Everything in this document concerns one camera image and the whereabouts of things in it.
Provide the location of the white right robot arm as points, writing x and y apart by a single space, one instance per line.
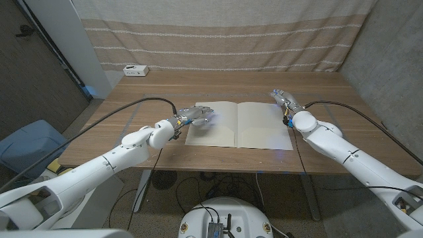
350 158

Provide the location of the grey box on torso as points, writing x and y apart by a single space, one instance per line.
215 230

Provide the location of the beige striped cloth backdrop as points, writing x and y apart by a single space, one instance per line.
224 39

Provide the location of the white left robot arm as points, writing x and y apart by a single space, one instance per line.
99 172

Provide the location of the white pillar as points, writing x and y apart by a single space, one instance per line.
79 49

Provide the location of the yellow foam object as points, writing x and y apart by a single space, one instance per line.
54 165

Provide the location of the grey table leg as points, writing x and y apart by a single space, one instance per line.
310 198

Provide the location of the cream paper file folder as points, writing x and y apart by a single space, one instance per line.
257 129

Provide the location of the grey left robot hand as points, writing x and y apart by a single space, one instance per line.
193 114

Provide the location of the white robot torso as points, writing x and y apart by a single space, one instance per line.
228 211

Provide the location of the black antenna on torso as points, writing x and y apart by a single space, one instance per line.
228 224

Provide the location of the round black floor vent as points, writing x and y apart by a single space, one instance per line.
164 179

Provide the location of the white table leg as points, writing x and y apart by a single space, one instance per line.
141 191

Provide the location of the white power strip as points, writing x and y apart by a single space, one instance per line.
135 70

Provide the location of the blue plastic bin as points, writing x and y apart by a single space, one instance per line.
29 145

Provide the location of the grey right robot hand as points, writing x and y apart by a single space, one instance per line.
288 99

